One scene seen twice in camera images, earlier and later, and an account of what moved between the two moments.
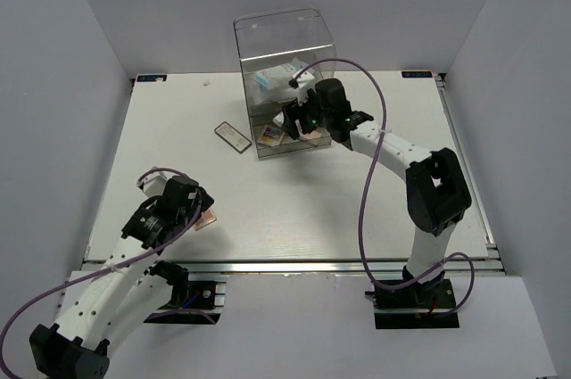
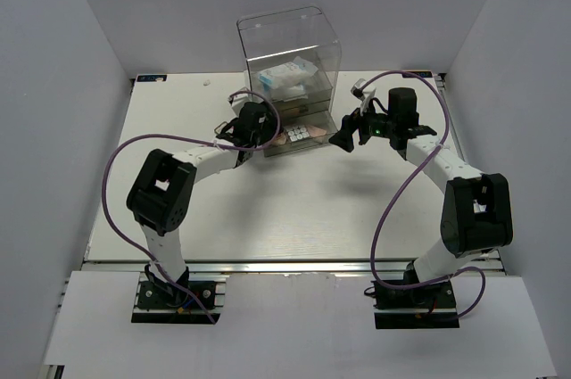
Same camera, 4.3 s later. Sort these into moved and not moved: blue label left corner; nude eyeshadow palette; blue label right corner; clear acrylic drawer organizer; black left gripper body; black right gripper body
Moved: black right gripper body; nude eyeshadow palette; black left gripper body
Not moved: clear acrylic drawer organizer; blue label right corner; blue label left corner
